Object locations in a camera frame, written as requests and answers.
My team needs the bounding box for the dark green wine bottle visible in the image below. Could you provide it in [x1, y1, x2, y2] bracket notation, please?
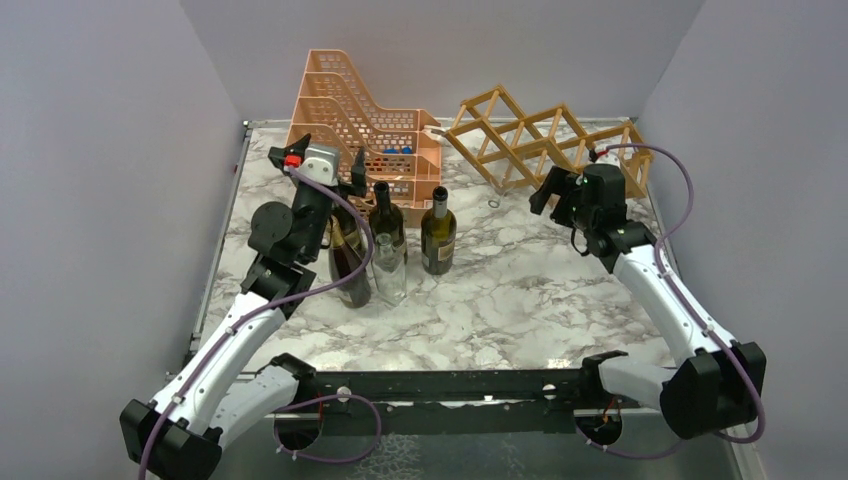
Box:
[368, 181, 408, 263]

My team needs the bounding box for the red bottle gold cap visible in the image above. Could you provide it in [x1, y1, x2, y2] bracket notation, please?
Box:
[329, 215, 371, 308]

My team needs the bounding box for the green bottle silver cap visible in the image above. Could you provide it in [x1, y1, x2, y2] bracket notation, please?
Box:
[421, 186, 457, 275]

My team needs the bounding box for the dark bottle brown label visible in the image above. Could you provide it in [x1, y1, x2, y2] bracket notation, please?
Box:
[332, 203, 367, 259]

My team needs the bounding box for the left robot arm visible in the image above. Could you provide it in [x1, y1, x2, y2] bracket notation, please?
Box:
[119, 135, 368, 479]

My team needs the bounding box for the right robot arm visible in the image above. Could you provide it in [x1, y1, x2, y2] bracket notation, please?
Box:
[530, 164, 766, 439]

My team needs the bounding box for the wooden wine rack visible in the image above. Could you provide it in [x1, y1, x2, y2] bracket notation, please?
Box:
[443, 84, 654, 199]

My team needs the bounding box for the peach plastic file organizer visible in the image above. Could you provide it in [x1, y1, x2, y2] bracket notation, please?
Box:
[286, 49, 442, 229]

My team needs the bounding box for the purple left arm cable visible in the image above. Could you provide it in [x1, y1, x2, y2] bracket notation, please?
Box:
[137, 165, 376, 480]

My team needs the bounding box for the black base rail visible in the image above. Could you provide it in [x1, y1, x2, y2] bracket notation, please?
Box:
[270, 369, 634, 447]

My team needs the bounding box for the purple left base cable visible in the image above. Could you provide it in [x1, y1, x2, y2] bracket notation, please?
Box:
[272, 394, 383, 466]

